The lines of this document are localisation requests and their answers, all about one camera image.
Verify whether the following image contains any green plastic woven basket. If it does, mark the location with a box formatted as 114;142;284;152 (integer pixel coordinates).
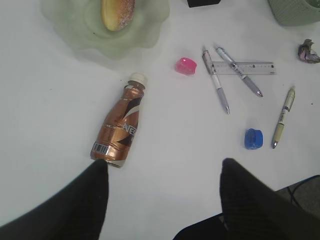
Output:
268;0;320;26

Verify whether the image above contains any frosted green ruffled glass plate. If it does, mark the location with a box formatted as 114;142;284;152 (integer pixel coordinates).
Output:
40;0;170;59

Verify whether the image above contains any black mesh pen holder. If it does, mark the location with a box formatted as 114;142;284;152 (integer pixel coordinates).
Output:
187;0;221;8

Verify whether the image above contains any paper piece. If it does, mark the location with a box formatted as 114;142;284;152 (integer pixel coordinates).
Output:
297;38;320;64

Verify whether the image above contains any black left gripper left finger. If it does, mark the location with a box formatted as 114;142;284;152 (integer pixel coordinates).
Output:
0;160;109;240

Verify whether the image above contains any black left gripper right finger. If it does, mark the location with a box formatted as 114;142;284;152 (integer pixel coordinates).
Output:
219;158;320;240

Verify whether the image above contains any black cable on floor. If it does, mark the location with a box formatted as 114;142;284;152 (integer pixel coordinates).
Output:
286;174;320;213

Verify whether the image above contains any brown Nescafe coffee bottle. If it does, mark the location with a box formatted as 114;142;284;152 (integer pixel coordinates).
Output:
90;72;148;168

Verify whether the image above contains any blue grey pen crossed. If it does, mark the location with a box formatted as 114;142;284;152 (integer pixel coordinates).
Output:
213;44;263;98

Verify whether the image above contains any clear plastic ruler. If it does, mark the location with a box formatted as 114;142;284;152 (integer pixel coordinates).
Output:
213;61;277;75

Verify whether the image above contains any blue pencil sharpener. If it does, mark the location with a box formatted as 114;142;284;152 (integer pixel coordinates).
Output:
244;128;264;150

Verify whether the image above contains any white grey pen left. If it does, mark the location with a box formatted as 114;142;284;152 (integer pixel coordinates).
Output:
202;45;230;115

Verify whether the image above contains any pink pencil sharpener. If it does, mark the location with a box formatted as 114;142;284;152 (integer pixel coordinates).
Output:
174;57;197;76

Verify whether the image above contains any sugared bread loaf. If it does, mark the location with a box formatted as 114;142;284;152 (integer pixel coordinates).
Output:
100;0;136;32

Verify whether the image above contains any beige white pen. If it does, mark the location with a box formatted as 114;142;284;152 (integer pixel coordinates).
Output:
271;86;296;149

